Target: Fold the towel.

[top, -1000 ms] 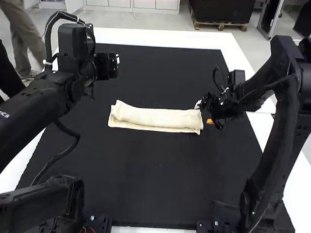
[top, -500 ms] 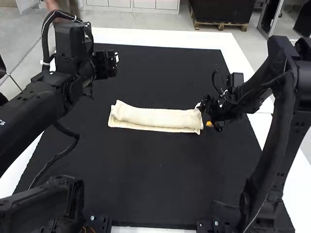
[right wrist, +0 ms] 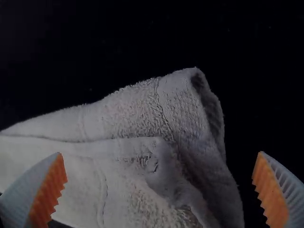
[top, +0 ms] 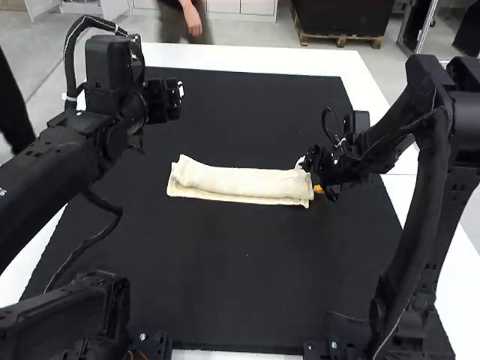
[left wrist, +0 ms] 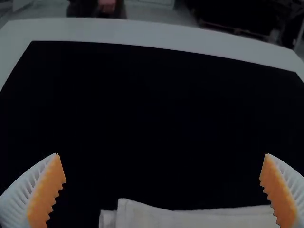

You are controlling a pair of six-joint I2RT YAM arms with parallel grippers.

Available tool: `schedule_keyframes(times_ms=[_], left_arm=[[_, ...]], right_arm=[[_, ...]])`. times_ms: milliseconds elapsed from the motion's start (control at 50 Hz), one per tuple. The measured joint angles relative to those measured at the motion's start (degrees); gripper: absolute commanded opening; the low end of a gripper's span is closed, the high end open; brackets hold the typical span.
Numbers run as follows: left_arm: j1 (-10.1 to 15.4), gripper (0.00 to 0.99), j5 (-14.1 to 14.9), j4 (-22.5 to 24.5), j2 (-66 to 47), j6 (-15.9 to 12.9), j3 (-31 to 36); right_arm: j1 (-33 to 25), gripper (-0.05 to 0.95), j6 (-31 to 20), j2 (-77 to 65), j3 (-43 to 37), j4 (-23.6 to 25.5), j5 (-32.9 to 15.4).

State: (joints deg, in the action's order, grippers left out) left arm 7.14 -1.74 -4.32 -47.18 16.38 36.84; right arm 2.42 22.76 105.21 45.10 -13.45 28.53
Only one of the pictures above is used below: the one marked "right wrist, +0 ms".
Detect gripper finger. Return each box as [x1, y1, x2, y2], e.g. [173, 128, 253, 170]
[252, 151, 304, 228]
[0, 152, 68, 228]

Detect pale towel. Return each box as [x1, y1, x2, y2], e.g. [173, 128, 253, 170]
[0, 67, 246, 228]

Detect black mat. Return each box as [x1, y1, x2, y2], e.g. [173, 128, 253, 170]
[0, 0, 304, 228]

